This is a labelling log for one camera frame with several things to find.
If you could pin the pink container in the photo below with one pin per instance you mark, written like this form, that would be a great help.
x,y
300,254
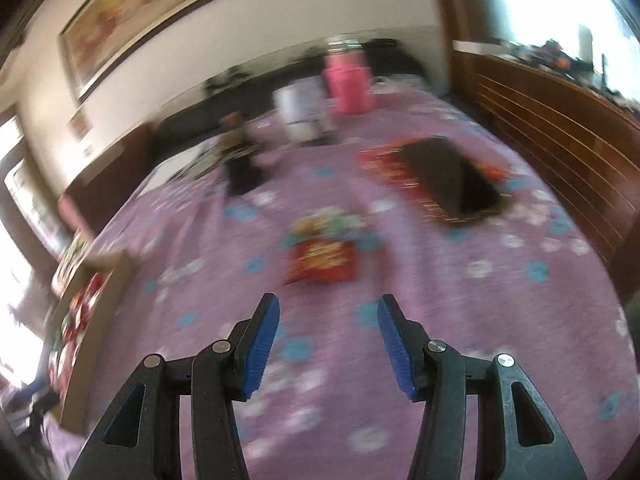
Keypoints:
x,y
347,82

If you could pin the framed wall painting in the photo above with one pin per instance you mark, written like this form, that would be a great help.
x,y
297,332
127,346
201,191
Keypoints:
x,y
145,15

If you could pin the white paper sheet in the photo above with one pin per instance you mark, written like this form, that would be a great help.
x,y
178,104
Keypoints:
x,y
170,172

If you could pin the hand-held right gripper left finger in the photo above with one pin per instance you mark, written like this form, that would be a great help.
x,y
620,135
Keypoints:
x,y
260,345

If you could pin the green white snack packet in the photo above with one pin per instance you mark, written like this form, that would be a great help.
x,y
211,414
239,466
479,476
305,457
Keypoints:
x,y
330,225

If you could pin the red yellow snack packet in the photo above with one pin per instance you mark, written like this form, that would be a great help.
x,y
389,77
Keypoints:
x,y
322,260

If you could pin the black pouch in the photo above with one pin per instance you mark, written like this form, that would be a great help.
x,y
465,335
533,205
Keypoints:
x,y
242,165

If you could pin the pile of red snacks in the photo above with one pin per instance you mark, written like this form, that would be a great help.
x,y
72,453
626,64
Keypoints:
x,y
75,320

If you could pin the purple floral blanket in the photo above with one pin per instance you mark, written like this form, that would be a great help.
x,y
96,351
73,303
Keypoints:
x,y
200,240

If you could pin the black sofa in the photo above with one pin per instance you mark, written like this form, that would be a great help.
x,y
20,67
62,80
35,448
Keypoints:
x,y
190,120

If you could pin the flat red packet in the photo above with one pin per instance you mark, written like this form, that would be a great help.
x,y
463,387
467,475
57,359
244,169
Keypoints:
x,y
385,165

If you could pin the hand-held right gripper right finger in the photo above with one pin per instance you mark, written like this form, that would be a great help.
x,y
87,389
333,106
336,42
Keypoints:
x,y
397,350

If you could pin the brown cardboard box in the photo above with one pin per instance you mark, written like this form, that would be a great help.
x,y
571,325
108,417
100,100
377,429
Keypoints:
x,y
100,320

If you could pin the white container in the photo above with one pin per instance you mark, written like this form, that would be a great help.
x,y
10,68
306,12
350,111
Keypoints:
x,y
302,110

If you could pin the windowsill clutter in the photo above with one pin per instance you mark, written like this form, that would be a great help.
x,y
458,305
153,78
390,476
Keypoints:
x,y
565,60

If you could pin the wooden headboard cabinet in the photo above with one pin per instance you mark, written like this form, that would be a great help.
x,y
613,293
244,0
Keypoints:
x,y
550,135

